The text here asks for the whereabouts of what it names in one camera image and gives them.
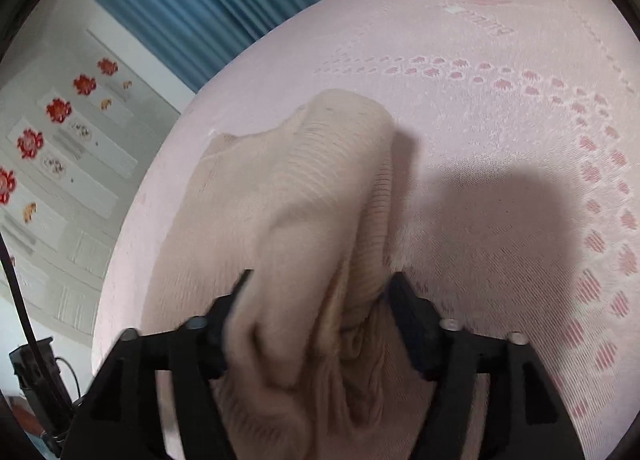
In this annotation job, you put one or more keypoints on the black stand pole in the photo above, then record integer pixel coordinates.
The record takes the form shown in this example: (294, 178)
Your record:
(17, 290)

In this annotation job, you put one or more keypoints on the white wardrobe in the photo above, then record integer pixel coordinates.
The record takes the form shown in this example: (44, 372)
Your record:
(75, 180)

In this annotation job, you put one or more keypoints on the beige knit sweater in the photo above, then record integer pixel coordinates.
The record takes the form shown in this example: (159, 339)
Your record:
(300, 220)

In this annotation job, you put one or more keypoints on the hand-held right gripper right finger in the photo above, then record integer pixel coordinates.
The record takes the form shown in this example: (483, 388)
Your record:
(407, 327)

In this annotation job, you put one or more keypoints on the row of red flower stickers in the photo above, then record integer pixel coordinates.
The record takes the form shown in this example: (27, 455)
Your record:
(57, 110)

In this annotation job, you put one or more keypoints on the blue curtain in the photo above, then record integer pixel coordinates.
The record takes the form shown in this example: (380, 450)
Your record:
(200, 5)

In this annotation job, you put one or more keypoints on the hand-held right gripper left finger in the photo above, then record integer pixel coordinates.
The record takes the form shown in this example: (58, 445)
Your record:
(225, 317)

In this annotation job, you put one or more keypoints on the pink patterned bed blanket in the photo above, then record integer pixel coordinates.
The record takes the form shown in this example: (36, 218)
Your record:
(500, 140)

